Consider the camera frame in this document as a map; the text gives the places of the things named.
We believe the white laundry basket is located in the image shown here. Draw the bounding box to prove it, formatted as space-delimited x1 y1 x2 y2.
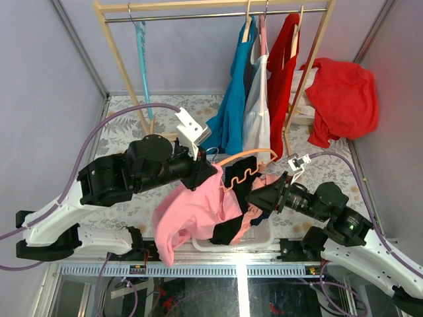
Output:
189 153 276 254

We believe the wooden hanger right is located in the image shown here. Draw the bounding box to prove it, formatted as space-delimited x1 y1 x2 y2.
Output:
290 5 304 58

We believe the pink hanger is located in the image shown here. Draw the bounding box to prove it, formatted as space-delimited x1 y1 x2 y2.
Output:
259 0 269 55

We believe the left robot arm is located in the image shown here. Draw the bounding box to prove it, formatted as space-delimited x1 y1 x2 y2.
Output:
15 135 217 262

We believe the orange hanger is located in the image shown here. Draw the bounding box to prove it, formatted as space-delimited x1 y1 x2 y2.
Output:
208 148 278 193

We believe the floral mat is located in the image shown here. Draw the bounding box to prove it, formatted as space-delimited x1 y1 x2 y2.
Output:
82 95 368 238

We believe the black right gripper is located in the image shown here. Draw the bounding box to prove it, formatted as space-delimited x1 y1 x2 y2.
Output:
244 170 327 221

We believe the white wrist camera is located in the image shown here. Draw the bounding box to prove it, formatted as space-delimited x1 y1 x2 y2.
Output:
175 107 212 160
288 153 311 184

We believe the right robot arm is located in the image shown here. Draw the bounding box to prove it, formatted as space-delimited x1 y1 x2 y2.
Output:
246 177 422 316

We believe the white t shirt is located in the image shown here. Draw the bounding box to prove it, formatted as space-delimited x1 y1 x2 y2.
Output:
243 16 270 151

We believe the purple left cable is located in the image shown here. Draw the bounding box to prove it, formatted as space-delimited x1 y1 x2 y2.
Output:
0 102 181 317

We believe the white folded cloth stack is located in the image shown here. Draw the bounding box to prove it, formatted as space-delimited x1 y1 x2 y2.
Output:
287 68 318 118

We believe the red cloth pile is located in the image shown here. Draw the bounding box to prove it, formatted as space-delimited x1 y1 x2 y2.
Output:
305 57 379 149

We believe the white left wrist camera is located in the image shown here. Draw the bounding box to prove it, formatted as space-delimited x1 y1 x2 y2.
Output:
175 107 212 160

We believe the pink t shirt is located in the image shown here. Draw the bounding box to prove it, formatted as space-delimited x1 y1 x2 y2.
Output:
151 164 242 267

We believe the red hanging t shirt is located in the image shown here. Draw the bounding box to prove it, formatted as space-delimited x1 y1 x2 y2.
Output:
267 13 300 157

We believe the light blue hanger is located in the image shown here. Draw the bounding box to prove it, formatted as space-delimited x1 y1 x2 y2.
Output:
128 3 151 104

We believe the cream wooden hanger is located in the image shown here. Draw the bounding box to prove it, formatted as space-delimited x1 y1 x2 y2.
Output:
241 0 251 43

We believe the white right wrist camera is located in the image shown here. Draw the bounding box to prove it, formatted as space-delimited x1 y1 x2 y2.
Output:
288 153 311 184

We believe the teal t shirt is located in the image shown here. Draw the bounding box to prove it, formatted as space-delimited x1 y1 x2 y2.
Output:
202 17 255 155

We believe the wooden clothes rack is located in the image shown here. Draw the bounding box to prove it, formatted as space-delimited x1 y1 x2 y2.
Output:
92 0 337 161

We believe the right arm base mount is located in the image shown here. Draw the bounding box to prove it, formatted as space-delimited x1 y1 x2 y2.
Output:
276 238 312 262

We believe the black garment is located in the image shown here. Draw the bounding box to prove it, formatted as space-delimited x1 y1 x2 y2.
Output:
210 156 263 245

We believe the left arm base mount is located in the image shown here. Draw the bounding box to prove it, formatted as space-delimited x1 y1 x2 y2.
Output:
141 240 161 262

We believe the peach garment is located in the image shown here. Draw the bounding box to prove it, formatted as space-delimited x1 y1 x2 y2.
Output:
230 174 278 245

